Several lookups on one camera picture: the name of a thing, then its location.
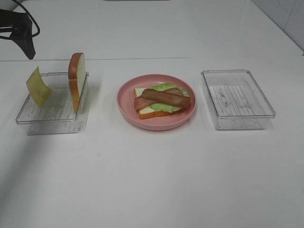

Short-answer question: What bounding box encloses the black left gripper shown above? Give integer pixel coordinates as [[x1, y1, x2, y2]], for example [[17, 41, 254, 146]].
[[0, 9, 36, 60]]

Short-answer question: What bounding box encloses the bacon strip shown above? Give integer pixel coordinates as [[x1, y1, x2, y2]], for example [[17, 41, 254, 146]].
[[142, 89, 191, 109], [134, 96, 158, 111]]

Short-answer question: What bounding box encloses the bread slice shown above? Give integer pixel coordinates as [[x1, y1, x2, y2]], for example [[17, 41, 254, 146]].
[[134, 88, 185, 119], [68, 53, 86, 113]]

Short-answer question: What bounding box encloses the green lettuce leaf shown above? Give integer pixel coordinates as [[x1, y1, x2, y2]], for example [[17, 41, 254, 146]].
[[149, 83, 189, 113]]

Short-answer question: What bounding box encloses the yellow cheese slice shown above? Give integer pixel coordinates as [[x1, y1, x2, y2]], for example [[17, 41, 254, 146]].
[[26, 67, 52, 107]]

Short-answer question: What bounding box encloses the left clear plastic tray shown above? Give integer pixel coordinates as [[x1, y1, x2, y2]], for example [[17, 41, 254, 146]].
[[15, 72, 89, 135]]

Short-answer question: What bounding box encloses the clear plastic tray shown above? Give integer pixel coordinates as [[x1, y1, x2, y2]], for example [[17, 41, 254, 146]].
[[15, 72, 89, 135], [201, 69, 276, 130]]

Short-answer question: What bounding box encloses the pink round plate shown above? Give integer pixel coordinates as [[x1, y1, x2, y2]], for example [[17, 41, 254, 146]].
[[117, 74, 197, 131]]

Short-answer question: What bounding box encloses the right clear plastic tray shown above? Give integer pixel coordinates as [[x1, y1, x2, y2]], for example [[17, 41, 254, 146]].
[[201, 69, 276, 130]]

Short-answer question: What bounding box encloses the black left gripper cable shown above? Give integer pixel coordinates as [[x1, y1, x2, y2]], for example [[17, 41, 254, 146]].
[[0, 0, 40, 40]]

